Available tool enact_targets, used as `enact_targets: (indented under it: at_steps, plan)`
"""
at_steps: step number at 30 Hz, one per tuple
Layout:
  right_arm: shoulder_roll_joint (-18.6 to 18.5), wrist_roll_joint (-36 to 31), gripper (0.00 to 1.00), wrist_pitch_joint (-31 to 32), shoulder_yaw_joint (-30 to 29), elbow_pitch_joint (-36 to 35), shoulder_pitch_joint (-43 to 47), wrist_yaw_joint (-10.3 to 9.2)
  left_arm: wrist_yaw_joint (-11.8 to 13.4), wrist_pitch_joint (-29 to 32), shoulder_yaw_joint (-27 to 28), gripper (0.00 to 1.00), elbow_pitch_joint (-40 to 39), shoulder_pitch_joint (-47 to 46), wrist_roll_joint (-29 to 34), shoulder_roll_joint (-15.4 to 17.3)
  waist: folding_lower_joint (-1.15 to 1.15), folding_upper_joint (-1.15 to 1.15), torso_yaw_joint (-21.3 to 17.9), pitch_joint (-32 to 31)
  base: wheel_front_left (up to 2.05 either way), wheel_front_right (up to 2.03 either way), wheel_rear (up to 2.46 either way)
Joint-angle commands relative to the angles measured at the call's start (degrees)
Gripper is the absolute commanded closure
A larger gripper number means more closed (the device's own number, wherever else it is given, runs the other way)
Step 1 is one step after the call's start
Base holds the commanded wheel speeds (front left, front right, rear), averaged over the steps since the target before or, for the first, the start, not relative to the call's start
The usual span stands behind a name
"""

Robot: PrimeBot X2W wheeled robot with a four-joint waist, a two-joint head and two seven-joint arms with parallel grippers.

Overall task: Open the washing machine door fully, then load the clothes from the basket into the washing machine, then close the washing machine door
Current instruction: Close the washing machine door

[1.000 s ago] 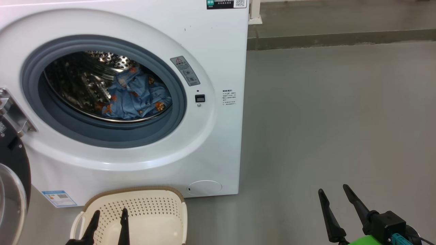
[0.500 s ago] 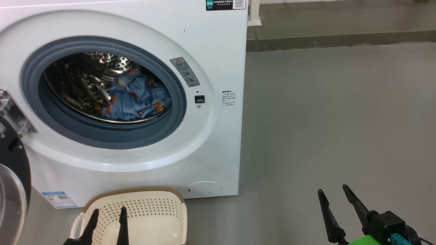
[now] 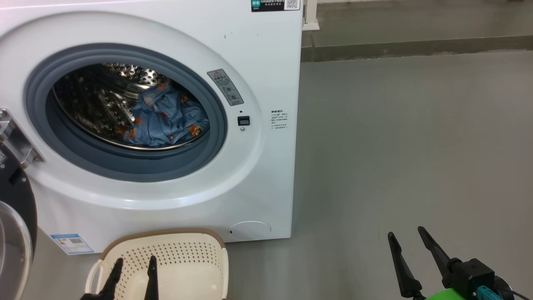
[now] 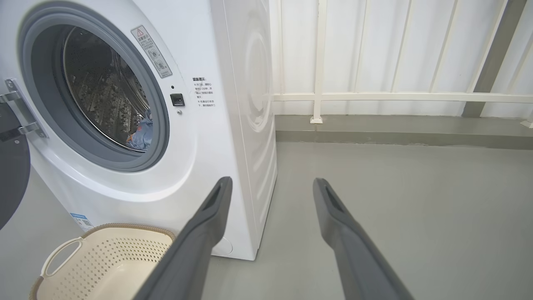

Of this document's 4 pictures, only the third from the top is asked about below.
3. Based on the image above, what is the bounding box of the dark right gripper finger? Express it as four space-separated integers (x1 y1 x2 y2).
388 232 423 298
418 226 454 288

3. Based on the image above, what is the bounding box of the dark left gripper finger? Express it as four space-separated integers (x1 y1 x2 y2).
100 257 124 300
144 255 159 300

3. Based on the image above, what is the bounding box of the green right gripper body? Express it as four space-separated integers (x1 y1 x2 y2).
425 291 467 300

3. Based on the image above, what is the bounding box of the black round glass washer door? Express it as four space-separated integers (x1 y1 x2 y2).
0 142 38 300

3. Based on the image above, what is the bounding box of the grey rubber door gasket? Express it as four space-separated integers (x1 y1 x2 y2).
24 43 228 183

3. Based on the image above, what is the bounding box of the white front-load washing machine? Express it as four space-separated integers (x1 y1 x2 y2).
0 0 304 255

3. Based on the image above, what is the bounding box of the metal door hinge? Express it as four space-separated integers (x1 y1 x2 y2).
0 108 44 167

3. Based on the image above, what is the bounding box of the steel washer drum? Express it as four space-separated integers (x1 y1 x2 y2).
52 62 211 151

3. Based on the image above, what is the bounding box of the cream perforated laundry basket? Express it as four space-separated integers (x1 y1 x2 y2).
85 228 229 300

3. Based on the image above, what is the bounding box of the blue energy label sticker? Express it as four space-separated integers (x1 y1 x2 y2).
50 233 94 255

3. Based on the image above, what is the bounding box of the round white filter cover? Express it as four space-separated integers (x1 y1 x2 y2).
229 221 272 241

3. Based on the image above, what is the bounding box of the black printed text label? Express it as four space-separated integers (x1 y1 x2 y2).
271 110 289 130

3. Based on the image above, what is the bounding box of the grey warning label sticker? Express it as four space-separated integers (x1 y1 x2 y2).
207 69 245 107

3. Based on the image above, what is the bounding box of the white background fixture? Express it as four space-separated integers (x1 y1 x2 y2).
303 0 320 31

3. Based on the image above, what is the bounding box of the black QR code sticker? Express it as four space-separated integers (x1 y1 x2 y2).
251 0 301 12

